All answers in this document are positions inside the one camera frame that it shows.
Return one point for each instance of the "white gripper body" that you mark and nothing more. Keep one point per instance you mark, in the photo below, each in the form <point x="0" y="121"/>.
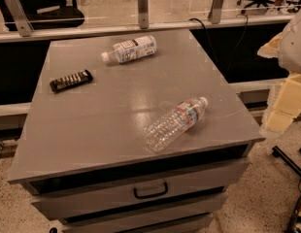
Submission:
<point x="294" y="50"/>

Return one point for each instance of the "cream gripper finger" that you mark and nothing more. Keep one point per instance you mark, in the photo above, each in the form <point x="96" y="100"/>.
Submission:
<point x="284" y="104"/>
<point x="270" y="49"/>

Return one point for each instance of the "blue label plastic bottle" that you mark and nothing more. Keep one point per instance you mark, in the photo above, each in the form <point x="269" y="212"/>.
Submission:
<point x="131" y="50"/>

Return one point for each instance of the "clear red label water bottle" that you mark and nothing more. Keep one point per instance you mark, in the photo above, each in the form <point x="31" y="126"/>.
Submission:
<point x="163" y="132"/>

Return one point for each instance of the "black floor stand bar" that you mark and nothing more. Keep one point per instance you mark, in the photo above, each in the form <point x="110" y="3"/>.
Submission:
<point x="277" y="152"/>

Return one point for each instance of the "grey drawer cabinet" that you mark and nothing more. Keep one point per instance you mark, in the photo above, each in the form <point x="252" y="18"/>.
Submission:
<point x="83" y="150"/>

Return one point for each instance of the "black snack bar wrapper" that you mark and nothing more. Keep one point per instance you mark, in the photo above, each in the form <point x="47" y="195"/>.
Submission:
<point x="71" y="81"/>

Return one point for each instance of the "black office chair left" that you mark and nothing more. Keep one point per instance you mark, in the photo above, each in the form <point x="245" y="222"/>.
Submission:
<point x="46" y="14"/>

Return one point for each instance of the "metal railing beam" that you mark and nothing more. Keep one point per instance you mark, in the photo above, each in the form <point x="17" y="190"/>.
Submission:
<point x="85" y="32"/>

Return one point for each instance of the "right metal railing bracket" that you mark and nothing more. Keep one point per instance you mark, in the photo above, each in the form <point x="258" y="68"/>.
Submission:
<point x="214" y="16"/>

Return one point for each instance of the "metal railing bracket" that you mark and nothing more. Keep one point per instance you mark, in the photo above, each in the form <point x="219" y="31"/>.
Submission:
<point x="214" y="16"/>
<point x="24" y="27"/>
<point x="143" y="13"/>

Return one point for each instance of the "middle metal railing bracket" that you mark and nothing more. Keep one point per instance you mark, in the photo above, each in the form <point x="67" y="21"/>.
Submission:
<point x="143" y="13"/>

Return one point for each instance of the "black drawer handle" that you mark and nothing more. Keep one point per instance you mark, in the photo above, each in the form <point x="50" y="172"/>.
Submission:
<point x="152" y="191"/>

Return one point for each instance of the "left metal railing bracket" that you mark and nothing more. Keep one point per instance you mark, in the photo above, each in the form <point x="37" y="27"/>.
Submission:
<point x="24" y="27"/>

